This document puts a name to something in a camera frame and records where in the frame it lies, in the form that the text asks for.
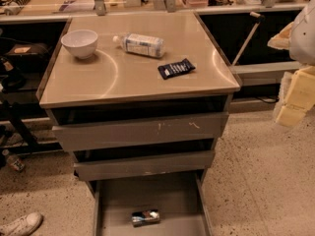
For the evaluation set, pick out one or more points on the clear plastic water bottle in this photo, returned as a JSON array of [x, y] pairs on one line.
[[141, 44]]

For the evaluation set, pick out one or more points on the grey top drawer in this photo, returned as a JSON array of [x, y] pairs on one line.
[[137, 132]]

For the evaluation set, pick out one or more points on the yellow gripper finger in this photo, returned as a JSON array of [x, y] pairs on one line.
[[296, 96], [281, 41]]

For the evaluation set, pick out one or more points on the silver blue redbull can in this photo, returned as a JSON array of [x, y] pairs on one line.
[[145, 217]]

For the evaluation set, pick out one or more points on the grey middle drawer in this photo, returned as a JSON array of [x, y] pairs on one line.
[[144, 165]]

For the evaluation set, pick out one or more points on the small bottle on floor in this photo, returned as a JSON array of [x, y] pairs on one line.
[[13, 160]]

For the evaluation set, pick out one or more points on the dark blue snack packet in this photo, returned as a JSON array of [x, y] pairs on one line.
[[176, 69]]

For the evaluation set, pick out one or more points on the grey open bottom drawer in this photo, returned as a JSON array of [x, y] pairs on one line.
[[177, 196]]

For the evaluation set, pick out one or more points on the white ceramic bowl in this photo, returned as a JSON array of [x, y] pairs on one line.
[[80, 43]]

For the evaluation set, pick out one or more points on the black bag under shelf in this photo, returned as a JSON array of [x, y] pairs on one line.
[[30, 58]]

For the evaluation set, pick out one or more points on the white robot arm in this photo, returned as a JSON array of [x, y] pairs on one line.
[[302, 40]]

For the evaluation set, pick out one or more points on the white sneaker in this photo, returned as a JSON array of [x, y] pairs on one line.
[[23, 226]]

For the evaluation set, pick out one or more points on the grey drawer cabinet with counter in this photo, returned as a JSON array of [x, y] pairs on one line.
[[114, 85]]

